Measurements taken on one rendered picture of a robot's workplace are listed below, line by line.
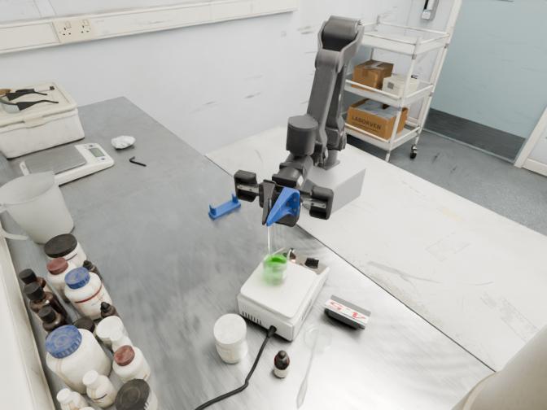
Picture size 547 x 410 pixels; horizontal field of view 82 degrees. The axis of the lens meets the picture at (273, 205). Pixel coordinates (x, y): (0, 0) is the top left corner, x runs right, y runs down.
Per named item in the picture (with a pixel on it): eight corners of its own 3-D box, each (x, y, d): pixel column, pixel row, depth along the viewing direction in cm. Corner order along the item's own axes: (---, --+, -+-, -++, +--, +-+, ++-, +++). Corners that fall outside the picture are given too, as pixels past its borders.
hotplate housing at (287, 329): (282, 254, 81) (282, 232, 76) (330, 274, 76) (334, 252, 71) (231, 324, 66) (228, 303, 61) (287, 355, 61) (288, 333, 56)
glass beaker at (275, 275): (290, 270, 67) (291, 243, 61) (286, 291, 62) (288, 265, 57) (261, 267, 67) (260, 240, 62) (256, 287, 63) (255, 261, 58)
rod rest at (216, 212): (234, 200, 98) (234, 190, 96) (242, 205, 96) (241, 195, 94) (207, 214, 93) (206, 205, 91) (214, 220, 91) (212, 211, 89)
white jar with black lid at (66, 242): (59, 256, 81) (46, 237, 76) (88, 250, 82) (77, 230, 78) (54, 276, 76) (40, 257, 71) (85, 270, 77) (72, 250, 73)
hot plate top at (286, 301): (268, 254, 71) (268, 251, 70) (317, 275, 66) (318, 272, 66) (238, 294, 63) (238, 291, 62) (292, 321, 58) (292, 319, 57)
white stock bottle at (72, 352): (117, 354, 61) (94, 317, 53) (102, 394, 56) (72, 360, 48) (80, 354, 61) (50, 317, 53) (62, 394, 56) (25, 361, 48)
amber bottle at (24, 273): (33, 302, 70) (10, 274, 64) (51, 290, 73) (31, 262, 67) (41, 311, 68) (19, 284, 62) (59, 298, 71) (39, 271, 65)
